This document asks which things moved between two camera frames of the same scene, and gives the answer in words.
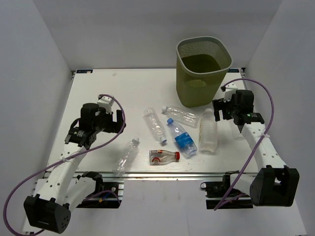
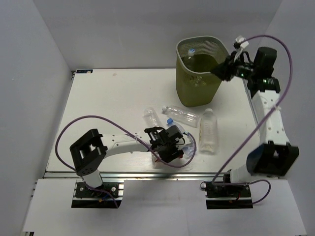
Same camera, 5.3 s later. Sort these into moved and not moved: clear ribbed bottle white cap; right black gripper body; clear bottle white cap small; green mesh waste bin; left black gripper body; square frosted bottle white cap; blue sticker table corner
Moved: clear bottle white cap small; right black gripper body; left black gripper body
Not moved: green mesh waste bin; blue sticker table corner; clear ribbed bottle white cap; square frosted bottle white cap
